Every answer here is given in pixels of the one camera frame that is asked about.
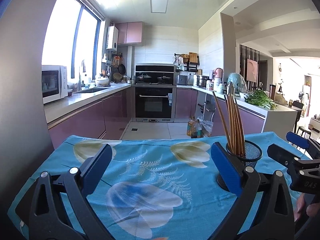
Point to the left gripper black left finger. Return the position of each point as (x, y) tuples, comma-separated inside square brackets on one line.
[(93, 169)]

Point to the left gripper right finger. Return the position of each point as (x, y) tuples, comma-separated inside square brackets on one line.
[(229, 168)]

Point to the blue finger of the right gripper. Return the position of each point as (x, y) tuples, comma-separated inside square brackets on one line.
[(297, 140)]

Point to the kitchen faucet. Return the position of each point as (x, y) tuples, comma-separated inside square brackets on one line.
[(82, 72)]

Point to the right hand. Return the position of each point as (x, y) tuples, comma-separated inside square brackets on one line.
[(311, 210)]

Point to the black mesh utensil holder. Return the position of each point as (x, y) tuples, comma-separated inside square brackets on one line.
[(253, 154)]

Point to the chopstick bundle in holder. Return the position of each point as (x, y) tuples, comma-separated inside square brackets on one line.
[(235, 133)]

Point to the oil bottle on floor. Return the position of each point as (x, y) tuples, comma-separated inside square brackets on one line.
[(194, 128)]

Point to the green leafy vegetables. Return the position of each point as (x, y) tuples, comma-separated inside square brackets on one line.
[(259, 98)]

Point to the blue floral tablecloth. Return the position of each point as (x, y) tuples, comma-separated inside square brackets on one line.
[(156, 189)]

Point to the mint green kettle appliance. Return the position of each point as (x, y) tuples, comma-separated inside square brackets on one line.
[(238, 82)]

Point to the black built-in oven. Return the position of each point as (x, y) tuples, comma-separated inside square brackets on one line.
[(154, 103)]

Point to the steel pot on counter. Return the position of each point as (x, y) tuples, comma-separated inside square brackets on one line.
[(201, 80)]

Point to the white microwave oven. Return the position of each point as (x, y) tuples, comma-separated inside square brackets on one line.
[(54, 83)]

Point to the pink thermos jug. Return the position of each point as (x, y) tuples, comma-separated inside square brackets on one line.
[(218, 75)]

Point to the black range hood stove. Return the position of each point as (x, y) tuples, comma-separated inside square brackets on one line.
[(154, 74)]

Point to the white water heater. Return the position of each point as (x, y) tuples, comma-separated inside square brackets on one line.
[(112, 38)]

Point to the window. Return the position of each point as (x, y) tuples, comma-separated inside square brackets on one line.
[(72, 35)]

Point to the grey refrigerator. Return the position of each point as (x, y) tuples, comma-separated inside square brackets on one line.
[(25, 140)]

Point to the wall spice rack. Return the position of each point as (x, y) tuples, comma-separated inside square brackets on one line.
[(186, 62)]

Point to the pink wall cabinet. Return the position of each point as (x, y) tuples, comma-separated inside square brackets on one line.
[(130, 33)]

